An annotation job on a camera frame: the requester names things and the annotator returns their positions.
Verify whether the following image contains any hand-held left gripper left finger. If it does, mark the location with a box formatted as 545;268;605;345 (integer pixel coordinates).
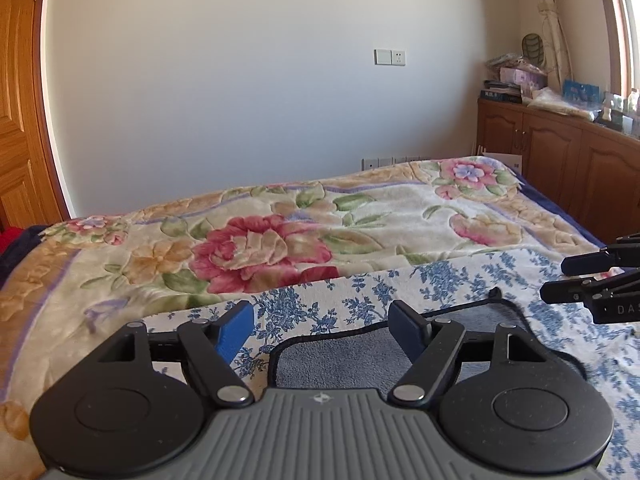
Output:
95;301;256;408

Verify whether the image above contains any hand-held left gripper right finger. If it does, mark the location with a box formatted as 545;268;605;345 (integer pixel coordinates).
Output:
387;300;547;408

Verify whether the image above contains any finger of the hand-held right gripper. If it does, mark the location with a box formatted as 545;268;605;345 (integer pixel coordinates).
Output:
561;246;640;277
541;269;640;306

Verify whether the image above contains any grey towel with black trim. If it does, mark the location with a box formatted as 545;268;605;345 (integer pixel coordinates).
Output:
266;287;591;392

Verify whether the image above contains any white blue floral bed sheet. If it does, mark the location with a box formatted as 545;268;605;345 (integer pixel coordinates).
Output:
141;246;640;480

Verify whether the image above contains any cream floral plush blanket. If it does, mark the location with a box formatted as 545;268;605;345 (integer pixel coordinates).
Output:
0;156;607;480

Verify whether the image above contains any wooden cabinet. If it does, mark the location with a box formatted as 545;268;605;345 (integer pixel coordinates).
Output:
476;97;640;257

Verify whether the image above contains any white cardboard box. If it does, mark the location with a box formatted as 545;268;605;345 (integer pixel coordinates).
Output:
481;151;524;175

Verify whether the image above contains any clear plastic bag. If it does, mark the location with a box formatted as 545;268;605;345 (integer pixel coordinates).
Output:
527;87;597;122

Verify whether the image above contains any blue picture box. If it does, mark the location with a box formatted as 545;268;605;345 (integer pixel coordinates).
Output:
562;78;601;107

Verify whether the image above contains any dark flat box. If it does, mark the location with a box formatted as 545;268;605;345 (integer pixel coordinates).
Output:
479;88;524;105

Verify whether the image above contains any purple tissue box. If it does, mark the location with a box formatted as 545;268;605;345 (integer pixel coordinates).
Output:
499;66;549;90

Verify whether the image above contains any green leaf-shaped fan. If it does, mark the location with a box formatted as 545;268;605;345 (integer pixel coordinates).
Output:
520;33;546;67

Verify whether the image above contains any dark cloth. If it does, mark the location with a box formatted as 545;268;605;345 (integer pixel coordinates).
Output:
0;224;52;288

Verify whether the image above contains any patterned cream curtain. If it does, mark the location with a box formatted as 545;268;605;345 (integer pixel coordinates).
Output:
515;0;574;92

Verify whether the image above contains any red cloth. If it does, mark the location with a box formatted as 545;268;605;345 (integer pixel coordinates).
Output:
0;227;27;261

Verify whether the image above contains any wooden door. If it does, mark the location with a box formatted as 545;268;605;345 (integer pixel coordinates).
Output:
0;0;72;231

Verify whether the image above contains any row of low wall sockets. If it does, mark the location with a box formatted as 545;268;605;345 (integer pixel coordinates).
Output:
360;155;427;171

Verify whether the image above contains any wooden window frame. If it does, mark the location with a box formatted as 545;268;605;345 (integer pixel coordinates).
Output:
593;0;640;102

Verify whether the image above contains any white wall switch socket plate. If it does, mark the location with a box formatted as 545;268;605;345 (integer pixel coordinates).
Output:
373;48;407;67

